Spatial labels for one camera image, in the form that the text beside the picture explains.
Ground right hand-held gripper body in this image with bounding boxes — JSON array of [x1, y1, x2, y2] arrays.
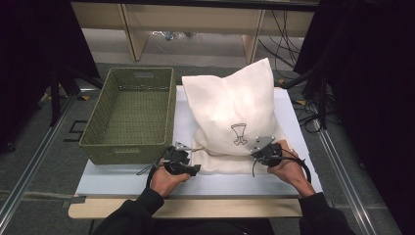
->
[[250, 135, 284, 168]]

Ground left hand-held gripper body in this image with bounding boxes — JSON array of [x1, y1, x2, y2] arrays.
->
[[162, 140, 192, 175]]

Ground cream mesh laundry bag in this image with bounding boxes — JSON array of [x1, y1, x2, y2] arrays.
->
[[181, 58, 289, 176]]

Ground green woven basket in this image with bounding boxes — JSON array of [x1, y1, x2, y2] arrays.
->
[[78, 67, 177, 165]]

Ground person's left hand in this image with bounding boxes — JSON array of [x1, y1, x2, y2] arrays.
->
[[150, 160, 192, 199]]

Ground person's right hand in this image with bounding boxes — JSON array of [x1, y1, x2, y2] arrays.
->
[[267, 139, 316, 199]]

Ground person's dark lap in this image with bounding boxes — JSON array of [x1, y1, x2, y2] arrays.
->
[[156, 217, 276, 235]]

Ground black metal stand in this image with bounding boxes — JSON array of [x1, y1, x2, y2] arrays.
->
[[280, 67, 329, 130], [48, 63, 104, 127]]

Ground black curtain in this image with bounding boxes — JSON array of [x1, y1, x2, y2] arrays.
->
[[0, 0, 101, 155], [293, 0, 415, 235]]

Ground clear plastic clutter under desk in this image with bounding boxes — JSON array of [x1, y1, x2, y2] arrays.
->
[[151, 30, 198, 41]]

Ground light wooden desk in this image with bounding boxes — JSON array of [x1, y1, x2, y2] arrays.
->
[[69, 1, 316, 66]]

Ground left hand-held gripper black cable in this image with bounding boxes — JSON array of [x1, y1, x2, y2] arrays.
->
[[136, 146, 176, 189]]

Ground hand-held gripper black cable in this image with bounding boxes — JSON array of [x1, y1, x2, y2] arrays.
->
[[252, 148, 312, 184], [136, 146, 176, 189]]

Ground right hand-held gripper black cable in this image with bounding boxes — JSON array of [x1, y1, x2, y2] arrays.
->
[[252, 148, 312, 184]]

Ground black cables on floor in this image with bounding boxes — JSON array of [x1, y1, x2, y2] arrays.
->
[[293, 97, 325, 135]]

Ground aluminium floor rail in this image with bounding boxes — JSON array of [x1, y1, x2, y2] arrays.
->
[[309, 101, 380, 235], [0, 94, 80, 226]]

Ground bundle of hanging black cables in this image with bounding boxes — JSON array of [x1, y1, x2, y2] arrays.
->
[[257, 9, 301, 71]]

